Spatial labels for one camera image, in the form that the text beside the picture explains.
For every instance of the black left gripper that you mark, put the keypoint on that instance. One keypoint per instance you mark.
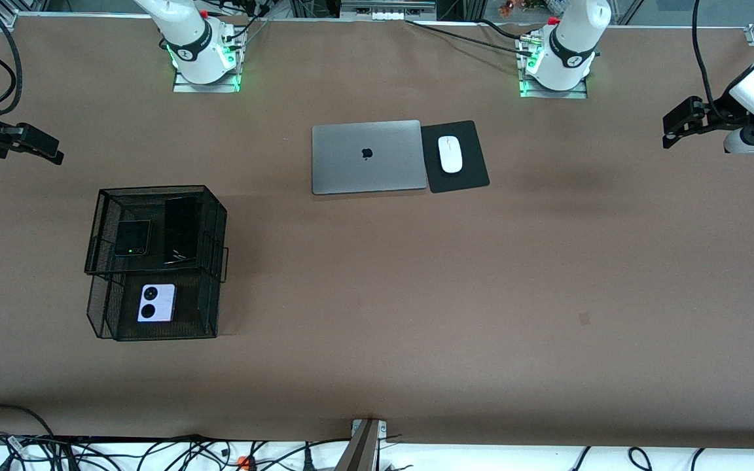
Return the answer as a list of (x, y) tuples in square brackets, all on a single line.
[(721, 112)]

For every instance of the dark flip phone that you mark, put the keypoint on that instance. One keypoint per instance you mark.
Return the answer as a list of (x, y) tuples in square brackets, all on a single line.
[(131, 235)]

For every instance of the black slab phone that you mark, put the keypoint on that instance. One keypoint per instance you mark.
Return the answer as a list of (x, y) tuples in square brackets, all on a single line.
[(180, 229)]

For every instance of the lavender white flip phone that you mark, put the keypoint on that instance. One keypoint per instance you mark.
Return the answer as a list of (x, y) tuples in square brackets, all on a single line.
[(165, 304)]

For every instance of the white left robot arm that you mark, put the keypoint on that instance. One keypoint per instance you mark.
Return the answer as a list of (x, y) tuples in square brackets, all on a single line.
[(567, 46)]

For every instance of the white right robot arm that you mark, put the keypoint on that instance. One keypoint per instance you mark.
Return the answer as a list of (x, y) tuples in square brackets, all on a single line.
[(187, 39)]

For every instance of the small colourful figurines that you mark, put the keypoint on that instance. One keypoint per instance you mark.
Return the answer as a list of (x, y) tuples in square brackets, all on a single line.
[(521, 6)]

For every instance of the black mesh two-tier tray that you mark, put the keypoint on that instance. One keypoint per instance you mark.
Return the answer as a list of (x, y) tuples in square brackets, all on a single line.
[(167, 307)]

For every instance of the black mouse pad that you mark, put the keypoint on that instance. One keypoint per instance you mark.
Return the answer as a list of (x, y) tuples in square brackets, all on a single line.
[(465, 176)]

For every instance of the white computer mouse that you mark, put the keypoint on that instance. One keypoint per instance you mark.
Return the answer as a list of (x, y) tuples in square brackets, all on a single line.
[(450, 154)]

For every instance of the silver closed laptop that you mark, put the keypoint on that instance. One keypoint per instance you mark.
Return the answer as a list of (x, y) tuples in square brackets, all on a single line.
[(351, 163)]

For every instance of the white power strip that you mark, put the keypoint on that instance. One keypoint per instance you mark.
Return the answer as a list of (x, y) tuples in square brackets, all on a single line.
[(387, 12)]

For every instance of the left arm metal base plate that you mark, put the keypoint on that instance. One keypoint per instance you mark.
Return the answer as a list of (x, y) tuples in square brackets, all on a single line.
[(554, 94)]

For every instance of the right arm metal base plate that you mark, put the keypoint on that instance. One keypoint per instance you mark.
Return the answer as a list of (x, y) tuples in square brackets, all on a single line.
[(207, 87)]

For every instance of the aluminium camera post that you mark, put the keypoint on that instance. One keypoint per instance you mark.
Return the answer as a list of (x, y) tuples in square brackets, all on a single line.
[(360, 451)]

